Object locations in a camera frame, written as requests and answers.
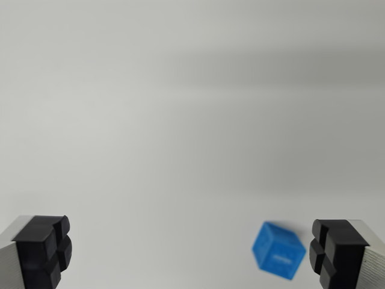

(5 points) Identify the blue rubber toy cube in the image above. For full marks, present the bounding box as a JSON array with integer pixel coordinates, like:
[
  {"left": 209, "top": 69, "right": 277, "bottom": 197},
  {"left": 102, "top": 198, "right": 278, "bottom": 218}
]
[{"left": 251, "top": 221, "right": 307, "bottom": 281}]

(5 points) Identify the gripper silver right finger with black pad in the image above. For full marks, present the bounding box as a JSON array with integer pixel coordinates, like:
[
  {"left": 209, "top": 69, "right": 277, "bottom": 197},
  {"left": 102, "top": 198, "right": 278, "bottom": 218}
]
[{"left": 308, "top": 219, "right": 385, "bottom": 289}]

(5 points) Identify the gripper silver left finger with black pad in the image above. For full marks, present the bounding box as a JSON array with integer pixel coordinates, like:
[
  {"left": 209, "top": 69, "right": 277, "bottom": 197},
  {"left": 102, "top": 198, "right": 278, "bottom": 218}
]
[{"left": 0, "top": 214, "right": 73, "bottom": 289}]

